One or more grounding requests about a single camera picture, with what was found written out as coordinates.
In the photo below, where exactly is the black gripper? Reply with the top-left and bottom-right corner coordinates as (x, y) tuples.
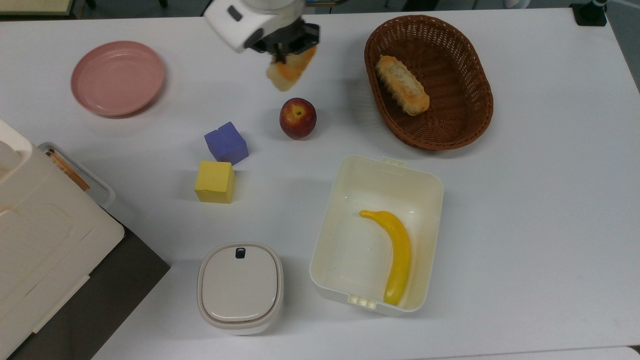
(251, 17), (321, 65)

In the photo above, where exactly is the short toasted bread piece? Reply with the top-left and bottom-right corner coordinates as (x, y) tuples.
(266, 46), (318, 93)

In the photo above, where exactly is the long toasted bread piece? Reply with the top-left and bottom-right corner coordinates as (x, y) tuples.
(375, 54), (431, 117)

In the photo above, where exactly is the red apple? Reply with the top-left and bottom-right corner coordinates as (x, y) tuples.
(279, 97), (318, 141)

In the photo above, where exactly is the purple cube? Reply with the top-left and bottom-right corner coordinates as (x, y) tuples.
(204, 121), (250, 166)

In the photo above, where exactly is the yellow cube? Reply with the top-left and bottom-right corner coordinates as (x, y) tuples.
(194, 160), (236, 205)

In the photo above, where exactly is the brown wicker basket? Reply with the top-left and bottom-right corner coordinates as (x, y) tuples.
(364, 14), (495, 152)

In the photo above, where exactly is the pink plate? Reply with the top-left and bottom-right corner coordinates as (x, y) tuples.
(70, 40), (166, 118)

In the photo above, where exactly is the yellow toy banana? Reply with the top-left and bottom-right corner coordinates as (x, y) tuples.
(359, 209), (413, 307)

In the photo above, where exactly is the cream plastic bin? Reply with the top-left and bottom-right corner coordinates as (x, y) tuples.
(309, 154), (445, 317)

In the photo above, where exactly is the small cream trash can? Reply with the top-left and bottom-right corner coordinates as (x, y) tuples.
(196, 242), (285, 336)

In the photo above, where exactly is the dark brown drawer base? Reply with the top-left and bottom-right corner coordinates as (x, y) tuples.
(7, 210), (171, 360)

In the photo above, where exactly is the white drawer handle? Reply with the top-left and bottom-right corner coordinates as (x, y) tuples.
(37, 141), (117, 211)

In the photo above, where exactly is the beige panel with dark frame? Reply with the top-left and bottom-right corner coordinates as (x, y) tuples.
(0, 0), (77, 18)

